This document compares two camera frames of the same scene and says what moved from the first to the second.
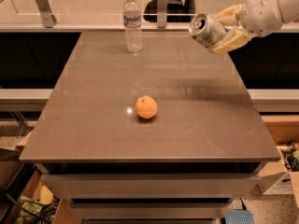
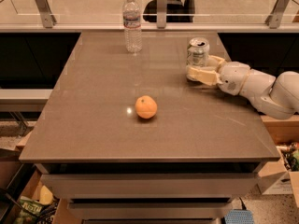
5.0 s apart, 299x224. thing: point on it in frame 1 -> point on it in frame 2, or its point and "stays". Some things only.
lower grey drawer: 148,211 stays
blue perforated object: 239,217 stays
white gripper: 261,13 -> 234,77
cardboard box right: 281,176 stays
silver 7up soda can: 205,32 -> 189,74
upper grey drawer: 153,185 stays
